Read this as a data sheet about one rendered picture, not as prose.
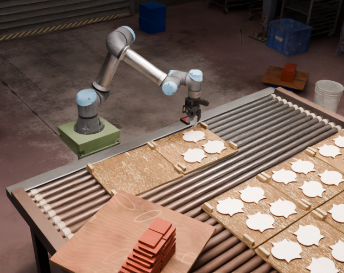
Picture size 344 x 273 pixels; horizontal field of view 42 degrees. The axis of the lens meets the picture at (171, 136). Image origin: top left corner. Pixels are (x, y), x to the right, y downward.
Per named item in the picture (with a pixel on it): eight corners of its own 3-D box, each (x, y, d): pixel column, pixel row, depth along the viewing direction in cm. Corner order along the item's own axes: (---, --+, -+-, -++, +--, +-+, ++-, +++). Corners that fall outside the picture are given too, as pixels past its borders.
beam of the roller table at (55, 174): (6, 196, 234) (5, 187, 230) (268, 93, 347) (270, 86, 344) (13, 205, 228) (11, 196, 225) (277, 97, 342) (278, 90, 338)
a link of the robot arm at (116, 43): (103, 32, 236) (179, 86, 237) (112, 27, 245) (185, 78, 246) (95, 50, 242) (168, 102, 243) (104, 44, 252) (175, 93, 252)
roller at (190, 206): (77, 264, 195) (77, 257, 192) (336, 129, 301) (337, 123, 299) (83, 271, 192) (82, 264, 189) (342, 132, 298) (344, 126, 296)
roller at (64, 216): (46, 225, 214) (45, 218, 212) (299, 111, 321) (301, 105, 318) (51, 231, 211) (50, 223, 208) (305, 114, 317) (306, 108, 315)
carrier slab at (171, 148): (148, 145, 267) (148, 143, 266) (200, 126, 289) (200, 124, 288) (184, 175, 244) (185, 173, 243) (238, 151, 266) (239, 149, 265)
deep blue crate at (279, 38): (264, 45, 672) (268, 21, 652) (284, 41, 691) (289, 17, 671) (288, 57, 637) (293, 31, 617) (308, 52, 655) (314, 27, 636)
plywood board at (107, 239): (49, 262, 177) (49, 259, 176) (119, 192, 214) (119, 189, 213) (159, 317, 158) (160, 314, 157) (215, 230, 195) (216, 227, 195)
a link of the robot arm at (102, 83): (80, 101, 276) (111, 26, 245) (91, 92, 288) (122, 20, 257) (96, 111, 276) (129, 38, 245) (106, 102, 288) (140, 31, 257)
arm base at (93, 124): (72, 126, 276) (70, 111, 271) (93, 119, 285) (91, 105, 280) (85, 135, 266) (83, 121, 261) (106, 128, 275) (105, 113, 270)
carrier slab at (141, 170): (85, 168, 246) (85, 166, 245) (148, 146, 267) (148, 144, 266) (117, 204, 222) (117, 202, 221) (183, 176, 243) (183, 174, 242)
